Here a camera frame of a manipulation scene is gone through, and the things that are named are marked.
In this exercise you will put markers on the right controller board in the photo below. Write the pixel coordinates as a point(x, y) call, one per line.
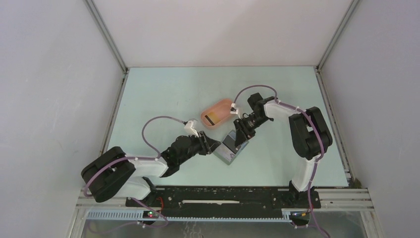
point(299, 214)

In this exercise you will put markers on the left controller board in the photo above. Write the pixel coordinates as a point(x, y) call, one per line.
point(150, 215)

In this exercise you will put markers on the pink oval tray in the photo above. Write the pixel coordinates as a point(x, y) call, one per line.
point(222, 109)

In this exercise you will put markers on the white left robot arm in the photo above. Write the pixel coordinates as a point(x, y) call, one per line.
point(114, 173)

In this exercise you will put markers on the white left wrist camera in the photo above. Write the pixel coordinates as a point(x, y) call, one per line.
point(190, 127)

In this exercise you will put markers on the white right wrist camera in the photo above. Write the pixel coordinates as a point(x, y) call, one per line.
point(236, 110)

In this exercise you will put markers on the silver VIP credit card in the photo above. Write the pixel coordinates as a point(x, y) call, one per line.
point(225, 155)

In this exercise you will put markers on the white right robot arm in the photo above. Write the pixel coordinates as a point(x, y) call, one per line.
point(310, 134)

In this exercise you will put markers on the aluminium frame rail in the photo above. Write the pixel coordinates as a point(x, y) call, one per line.
point(344, 213)

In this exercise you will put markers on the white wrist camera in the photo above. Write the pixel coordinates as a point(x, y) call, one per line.
point(236, 110)
point(190, 127)

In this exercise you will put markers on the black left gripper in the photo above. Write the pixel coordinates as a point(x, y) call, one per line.
point(207, 145)

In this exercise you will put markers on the controller board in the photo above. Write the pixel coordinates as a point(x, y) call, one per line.
point(299, 214)
point(150, 215)

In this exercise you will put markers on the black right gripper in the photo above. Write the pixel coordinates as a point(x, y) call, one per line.
point(243, 133)

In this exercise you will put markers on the gold striped credit card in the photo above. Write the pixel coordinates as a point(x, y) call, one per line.
point(212, 118)

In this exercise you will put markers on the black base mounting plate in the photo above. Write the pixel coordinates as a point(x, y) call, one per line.
point(230, 202)

